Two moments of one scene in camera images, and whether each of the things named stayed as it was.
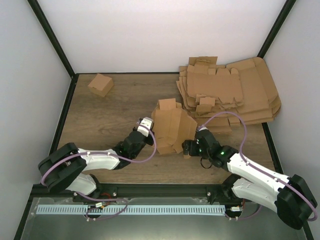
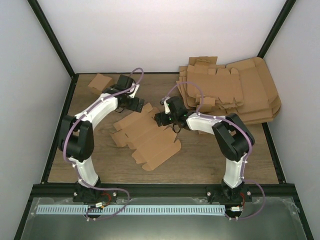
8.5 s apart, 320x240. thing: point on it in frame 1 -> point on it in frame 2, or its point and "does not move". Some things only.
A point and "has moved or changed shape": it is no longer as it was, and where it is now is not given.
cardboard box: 172,126 has moved or changed shape
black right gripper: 187,143 -> 158,120
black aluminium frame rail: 167,191 does not move
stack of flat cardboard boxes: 244,87 does not move
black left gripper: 151,142 -> 133,106
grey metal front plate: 242,221 does not move
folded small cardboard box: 101,85 does not move
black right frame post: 282,16 does not move
